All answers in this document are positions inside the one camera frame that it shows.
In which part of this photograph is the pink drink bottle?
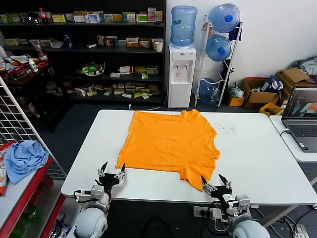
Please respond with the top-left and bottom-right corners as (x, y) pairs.
(34, 42), (48, 61)

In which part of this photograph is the clear plastic bag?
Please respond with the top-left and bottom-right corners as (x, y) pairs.
(229, 83), (245, 99)

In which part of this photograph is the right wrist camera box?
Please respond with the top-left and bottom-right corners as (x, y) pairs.
(234, 194), (251, 212)

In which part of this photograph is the basket of green packs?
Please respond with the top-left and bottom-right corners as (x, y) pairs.
(76, 61), (106, 77)

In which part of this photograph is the shiny black bowl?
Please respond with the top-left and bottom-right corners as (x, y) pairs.
(26, 11), (42, 24)

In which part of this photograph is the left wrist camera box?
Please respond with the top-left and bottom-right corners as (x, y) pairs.
(90, 184), (105, 199)

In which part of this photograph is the light blue crumpled cloth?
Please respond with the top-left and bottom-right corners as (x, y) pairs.
(3, 140), (50, 185)

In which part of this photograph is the orange t-shirt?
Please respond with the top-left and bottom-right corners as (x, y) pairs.
(115, 109), (221, 193)

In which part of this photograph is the red edged shelf cart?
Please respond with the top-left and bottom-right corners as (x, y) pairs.
(0, 156), (67, 238)

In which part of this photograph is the grey floor power strip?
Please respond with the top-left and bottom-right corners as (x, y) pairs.
(293, 224), (307, 236)

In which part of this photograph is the dark wooden table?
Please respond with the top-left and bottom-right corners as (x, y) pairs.
(0, 58), (72, 133)

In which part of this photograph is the yellow plastic bin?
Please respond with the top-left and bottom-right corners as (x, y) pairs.
(259, 102), (284, 117)

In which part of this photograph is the small yellow box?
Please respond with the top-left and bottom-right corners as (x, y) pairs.
(227, 95), (246, 107)

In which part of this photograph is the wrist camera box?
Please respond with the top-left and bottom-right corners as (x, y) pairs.
(90, 184), (105, 199)
(234, 194), (251, 212)

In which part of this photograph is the black floor cable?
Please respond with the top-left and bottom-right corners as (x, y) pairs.
(142, 217), (174, 238)

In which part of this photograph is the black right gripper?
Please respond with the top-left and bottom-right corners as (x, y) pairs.
(201, 174), (233, 203)

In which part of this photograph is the white water jug rack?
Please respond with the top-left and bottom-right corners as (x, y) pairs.
(194, 14), (243, 109)

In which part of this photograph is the pile of striped clothes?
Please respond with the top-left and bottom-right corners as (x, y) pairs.
(290, 56), (317, 84)

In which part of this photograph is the red snack bag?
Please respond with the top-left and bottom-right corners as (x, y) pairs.
(0, 140), (16, 196)

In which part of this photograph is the large closed cardboard box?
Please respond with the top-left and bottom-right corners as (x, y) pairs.
(275, 67), (310, 105)

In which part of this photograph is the large white table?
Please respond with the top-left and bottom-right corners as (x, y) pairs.
(60, 109), (317, 206)

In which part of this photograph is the white power strip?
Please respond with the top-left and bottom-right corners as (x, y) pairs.
(193, 205), (214, 219)

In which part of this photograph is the white water dispenser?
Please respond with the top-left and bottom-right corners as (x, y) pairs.
(167, 43), (197, 109)

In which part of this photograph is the dark blue cloth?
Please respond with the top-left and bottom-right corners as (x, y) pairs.
(228, 21), (243, 41)

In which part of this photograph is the small white bottle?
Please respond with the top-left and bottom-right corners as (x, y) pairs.
(27, 57), (39, 73)

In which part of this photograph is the orange white medicine box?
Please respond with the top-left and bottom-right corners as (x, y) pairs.
(126, 36), (139, 48)

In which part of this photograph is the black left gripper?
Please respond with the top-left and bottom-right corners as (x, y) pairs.
(95, 161), (127, 198)

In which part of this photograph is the yellow medicine box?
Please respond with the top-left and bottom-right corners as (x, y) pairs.
(51, 13), (67, 23)

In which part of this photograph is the black shelving unit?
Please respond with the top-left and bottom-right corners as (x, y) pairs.
(0, 0), (167, 105)

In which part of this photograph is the blue and white bag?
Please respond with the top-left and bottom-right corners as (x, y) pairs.
(259, 75), (284, 94)

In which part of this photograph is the small white side table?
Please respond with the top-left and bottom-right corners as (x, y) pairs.
(269, 115), (317, 163)

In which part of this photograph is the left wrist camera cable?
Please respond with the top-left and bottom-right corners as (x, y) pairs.
(73, 189), (92, 203)

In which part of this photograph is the blue drink bottle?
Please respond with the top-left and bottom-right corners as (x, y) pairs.
(62, 31), (73, 50)

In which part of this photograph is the white floor cable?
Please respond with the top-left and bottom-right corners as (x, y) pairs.
(128, 93), (169, 111)

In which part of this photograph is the black stand by rack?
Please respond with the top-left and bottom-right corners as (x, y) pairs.
(221, 59), (235, 87)

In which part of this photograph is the upright blue water jug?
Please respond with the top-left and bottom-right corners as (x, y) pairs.
(170, 6), (198, 49)

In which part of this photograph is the open brown cardboard box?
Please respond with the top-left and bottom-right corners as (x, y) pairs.
(240, 77), (279, 110)

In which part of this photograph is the grey open laptop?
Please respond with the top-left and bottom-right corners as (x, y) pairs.
(281, 86), (317, 153)

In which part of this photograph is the white wire grid panel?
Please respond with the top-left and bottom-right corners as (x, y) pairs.
(0, 75), (67, 179)

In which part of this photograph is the cola bottle red label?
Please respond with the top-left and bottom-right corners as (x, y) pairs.
(38, 7), (50, 25)

